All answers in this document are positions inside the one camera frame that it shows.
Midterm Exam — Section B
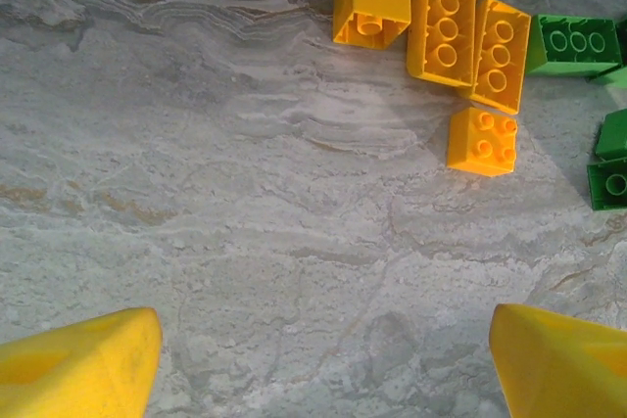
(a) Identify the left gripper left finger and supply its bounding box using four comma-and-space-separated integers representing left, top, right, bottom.
0, 307, 164, 418

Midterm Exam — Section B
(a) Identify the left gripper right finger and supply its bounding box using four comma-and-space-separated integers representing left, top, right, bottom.
489, 302, 627, 418

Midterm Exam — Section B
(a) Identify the small green lego brick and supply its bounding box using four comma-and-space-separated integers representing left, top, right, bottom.
586, 157, 627, 212

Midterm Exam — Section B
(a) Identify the long yellow lego brick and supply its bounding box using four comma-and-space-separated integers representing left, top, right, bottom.
459, 0, 533, 116
406, 0, 478, 89

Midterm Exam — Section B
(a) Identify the long green lego brick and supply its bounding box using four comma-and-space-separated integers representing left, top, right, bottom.
526, 14, 624, 79

